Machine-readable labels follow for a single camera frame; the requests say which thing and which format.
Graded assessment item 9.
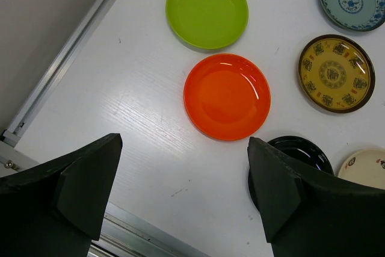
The aluminium table frame rail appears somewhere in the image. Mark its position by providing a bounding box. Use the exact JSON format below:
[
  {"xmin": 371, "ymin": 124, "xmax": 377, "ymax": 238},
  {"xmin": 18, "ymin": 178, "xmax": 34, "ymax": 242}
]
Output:
[{"xmin": 1, "ymin": 0, "xmax": 204, "ymax": 256}]

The yellow patterned plate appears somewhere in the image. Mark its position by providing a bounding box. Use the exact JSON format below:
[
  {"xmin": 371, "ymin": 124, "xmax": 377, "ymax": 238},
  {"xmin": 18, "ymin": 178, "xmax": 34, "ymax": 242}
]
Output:
[{"xmin": 297, "ymin": 34, "xmax": 375, "ymax": 114}]

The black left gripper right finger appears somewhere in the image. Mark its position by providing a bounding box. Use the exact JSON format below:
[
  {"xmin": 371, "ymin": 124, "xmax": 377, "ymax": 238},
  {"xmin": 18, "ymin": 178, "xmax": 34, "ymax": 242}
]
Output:
[{"xmin": 247, "ymin": 137, "xmax": 384, "ymax": 256}]

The cream plate with characters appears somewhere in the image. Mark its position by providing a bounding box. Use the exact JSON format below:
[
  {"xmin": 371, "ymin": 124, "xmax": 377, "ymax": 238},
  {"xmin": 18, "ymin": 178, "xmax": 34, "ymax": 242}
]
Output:
[{"xmin": 337, "ymin": 148, "xmax": 385, "ymax": 190}]

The black plate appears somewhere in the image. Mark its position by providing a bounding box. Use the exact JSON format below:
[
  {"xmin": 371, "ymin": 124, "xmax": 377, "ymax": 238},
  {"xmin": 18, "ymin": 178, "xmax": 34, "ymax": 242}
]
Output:
[{"xmin": 247, "ymin": 135, "xmax": 334, "ymax": 213}]

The green plate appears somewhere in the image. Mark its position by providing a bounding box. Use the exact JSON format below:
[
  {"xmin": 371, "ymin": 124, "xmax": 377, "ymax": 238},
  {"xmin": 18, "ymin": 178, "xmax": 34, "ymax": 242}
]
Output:
[{"xmin": 165, "ymin": 0, "xmax": 249, "ymax": 50}]

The orange plate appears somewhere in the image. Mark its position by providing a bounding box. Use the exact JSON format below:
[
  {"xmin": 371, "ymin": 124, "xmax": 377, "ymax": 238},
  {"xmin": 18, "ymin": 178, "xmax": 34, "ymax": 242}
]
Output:
[{"xmin": 183, "ymin": 54, "xmax": 271, "ymax": 141}]

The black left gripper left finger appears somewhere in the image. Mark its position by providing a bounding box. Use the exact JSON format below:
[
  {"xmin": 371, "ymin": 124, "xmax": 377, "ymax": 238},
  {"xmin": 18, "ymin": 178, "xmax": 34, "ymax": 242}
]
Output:
[{"xmin": 1, "ymin": 133, "xmax": 122, "ymax": 256}]

